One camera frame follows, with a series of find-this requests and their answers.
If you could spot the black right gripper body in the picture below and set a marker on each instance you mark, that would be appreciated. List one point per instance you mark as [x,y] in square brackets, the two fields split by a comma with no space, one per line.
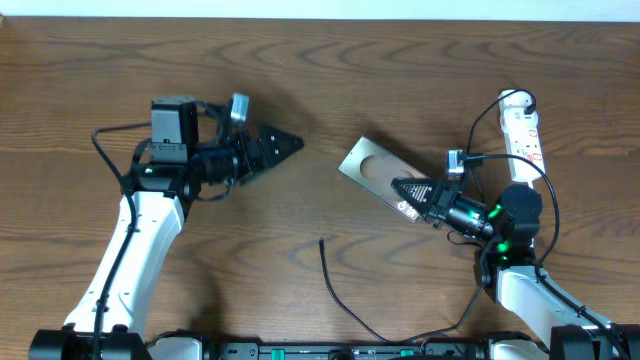
[446,196]

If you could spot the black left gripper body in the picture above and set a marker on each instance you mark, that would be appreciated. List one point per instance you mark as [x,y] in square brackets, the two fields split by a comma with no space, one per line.
[244,166]

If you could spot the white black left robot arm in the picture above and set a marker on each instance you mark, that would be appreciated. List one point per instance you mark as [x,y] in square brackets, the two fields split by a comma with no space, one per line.
[192,143]

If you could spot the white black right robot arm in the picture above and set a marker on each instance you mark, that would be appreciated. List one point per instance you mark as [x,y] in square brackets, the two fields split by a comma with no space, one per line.
[507,269]

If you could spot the white USB charger adapter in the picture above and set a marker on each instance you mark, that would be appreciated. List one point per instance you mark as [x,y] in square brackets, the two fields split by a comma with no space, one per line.
[517,110]

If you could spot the white power strip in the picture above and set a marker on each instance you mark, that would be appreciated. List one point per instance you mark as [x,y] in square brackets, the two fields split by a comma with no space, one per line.
[525,143]

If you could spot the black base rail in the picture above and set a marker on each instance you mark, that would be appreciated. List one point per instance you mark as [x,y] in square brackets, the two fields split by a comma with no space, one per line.
[345,351]

